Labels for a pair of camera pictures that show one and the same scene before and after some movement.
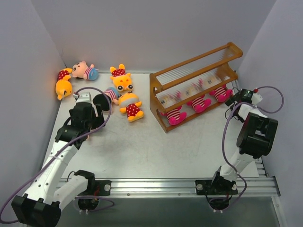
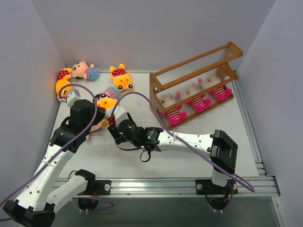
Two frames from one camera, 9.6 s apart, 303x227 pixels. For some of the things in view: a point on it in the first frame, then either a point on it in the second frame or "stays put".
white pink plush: [222, 93] stays put
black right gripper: [236, 98] -> [113, 132]
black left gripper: [95, 116] stays put
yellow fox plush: [129, 100] -> [104, 100]
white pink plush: [200, 104] stays put
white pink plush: [174, 116] stays put
